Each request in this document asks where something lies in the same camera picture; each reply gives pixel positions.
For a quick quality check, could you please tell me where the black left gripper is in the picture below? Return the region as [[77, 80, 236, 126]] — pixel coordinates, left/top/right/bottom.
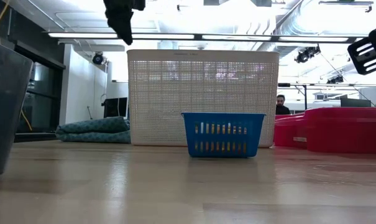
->
[[103, 0, 147, 46]]

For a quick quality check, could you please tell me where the blue patterned gown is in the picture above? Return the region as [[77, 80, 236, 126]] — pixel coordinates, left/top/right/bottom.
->
[[55, 116, 132, 145]]

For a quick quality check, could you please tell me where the large white plastic basket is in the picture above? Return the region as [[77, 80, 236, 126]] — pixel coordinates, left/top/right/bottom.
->
[[126, 49, 280, 149]]

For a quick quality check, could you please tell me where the small blue plastic basket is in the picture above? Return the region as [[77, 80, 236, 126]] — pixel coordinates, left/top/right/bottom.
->
[[181, 112, 267, 159]]

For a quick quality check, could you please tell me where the grey translucent plastic bin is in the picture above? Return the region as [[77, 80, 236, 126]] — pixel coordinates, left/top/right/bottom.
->
[[0, 39, 34, 181]]

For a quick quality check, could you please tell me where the black ceiling spotlight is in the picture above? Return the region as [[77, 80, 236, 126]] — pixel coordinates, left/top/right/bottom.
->
[[326, 75, 344, 85], [294, 44, 322, 64], [92, 52, 106, 66]]

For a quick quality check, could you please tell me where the dark computer monitor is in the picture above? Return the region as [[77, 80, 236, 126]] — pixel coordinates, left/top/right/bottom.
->
[[340, 97, 372, 108]]

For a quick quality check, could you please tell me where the red first aid kit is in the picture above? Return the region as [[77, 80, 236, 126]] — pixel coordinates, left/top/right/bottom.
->
[[273, 106, 376, 154]]

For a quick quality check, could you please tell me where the black screen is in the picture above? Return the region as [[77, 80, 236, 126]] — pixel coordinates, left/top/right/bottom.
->
[[101, 96, 129, 119]]

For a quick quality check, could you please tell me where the person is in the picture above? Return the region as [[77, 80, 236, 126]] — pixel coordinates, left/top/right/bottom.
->
[[275, 94, 291, 116]]

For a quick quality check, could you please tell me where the dark glass door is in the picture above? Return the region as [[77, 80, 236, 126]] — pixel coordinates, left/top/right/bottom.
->
[[15, 40, 66, 142]]

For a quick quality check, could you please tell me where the long ceiling light strip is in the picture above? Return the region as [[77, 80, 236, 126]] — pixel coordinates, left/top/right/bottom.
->
[[47, 32, 365, 44]]

